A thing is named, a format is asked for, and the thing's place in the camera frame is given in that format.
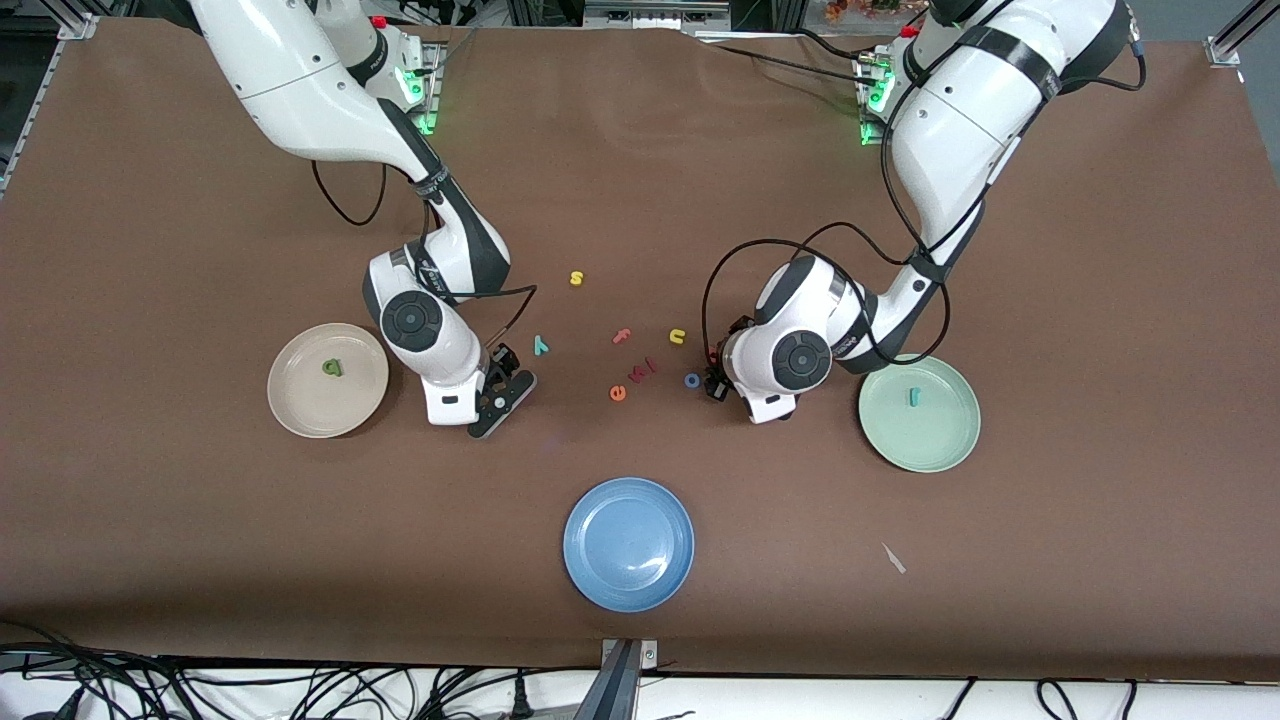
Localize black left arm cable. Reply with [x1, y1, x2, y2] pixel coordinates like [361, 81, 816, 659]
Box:
[700, 20, 1146, 376]

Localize blue plate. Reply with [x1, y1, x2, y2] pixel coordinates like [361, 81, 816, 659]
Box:
[563, 477, 695, 613]

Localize beige brown plate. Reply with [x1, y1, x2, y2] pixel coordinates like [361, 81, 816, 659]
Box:
[267, 322, 390, 439]

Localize brown table cover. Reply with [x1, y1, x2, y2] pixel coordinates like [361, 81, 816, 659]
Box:
[0, 18, 1280, 681]

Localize metal table edge bracket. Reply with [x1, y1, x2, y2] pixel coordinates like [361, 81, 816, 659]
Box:
[600, 638, 659, 720]

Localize tangled black floor cables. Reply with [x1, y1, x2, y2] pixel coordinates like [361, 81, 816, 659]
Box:
[0, 620, 601, 720]

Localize aluminium table corner rail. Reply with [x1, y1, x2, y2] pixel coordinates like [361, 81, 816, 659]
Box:
[0, 15, 101, 196]
[1205, 0, 1280, 69]

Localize silver aluminium frame profile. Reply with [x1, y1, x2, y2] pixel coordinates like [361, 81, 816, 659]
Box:
[583, 0, 731, 29]

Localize black cable on table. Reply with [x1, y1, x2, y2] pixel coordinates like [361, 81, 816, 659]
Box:
[700, 28, 881, 91]

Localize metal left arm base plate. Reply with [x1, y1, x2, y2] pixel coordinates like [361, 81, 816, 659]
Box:
[858, 55, 901, 149]

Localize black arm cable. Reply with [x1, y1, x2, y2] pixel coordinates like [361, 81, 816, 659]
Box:
[312, 160, 538, 351]
[700, 20, 1146, 376]

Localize pale green plate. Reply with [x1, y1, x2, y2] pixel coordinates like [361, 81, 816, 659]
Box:
[858, 353, 982, 473]

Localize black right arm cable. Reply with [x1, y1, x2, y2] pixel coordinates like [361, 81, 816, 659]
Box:
[312, 160, 538, 351]

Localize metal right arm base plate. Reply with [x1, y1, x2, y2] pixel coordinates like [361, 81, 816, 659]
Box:
[400, 40, 441, 136]

